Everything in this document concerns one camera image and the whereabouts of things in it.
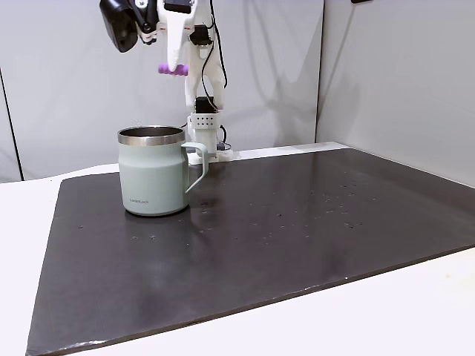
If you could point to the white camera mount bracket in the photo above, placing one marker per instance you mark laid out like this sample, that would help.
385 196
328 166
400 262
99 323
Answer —
148 22

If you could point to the black oval camera box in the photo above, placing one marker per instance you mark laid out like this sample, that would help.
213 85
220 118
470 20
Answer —
118 26

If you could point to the purple ribbed pen grip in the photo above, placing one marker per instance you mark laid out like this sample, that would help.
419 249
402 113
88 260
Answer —
180 70

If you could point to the dark grey table mat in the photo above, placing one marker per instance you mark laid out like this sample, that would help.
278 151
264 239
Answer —
259 241

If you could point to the pale green steel-rimmed mug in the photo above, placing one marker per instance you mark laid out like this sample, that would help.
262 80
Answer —
152 174

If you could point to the black wall-mounted object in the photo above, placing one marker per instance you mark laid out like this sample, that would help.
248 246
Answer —
360 1

